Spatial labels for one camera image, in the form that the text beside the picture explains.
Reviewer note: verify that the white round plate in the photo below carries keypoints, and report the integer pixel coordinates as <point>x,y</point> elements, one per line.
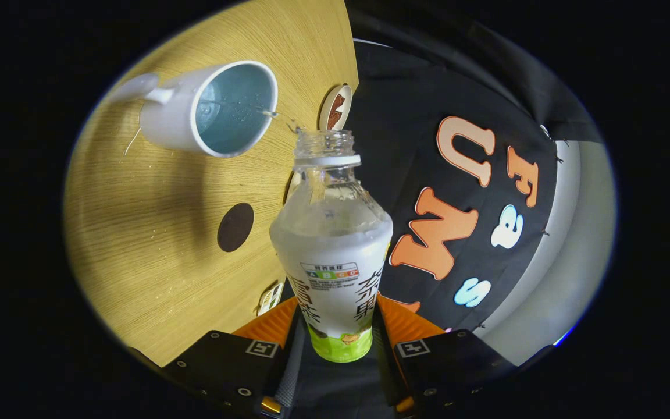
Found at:
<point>326,105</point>

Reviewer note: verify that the white ceramic cup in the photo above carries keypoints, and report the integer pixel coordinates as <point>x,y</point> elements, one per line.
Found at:
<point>166,122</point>

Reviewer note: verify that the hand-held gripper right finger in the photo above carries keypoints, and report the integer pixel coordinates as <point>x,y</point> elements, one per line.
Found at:
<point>384,355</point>

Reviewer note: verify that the red food piece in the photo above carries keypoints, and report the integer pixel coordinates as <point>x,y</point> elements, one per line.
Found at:
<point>339,102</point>
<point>334,119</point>

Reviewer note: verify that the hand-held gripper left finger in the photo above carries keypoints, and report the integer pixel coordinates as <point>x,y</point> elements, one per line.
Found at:
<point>292,355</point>

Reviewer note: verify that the clear juice bottle white label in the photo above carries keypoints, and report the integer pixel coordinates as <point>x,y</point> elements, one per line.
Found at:
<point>335,262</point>

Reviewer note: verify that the dark brown round coaster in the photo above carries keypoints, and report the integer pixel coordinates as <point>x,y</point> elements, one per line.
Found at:
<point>235,228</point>

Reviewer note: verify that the wooden table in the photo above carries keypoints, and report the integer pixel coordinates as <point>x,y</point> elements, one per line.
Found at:
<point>154,233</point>

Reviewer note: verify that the white divided dish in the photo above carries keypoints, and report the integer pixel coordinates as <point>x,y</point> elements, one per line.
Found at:
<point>268,298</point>

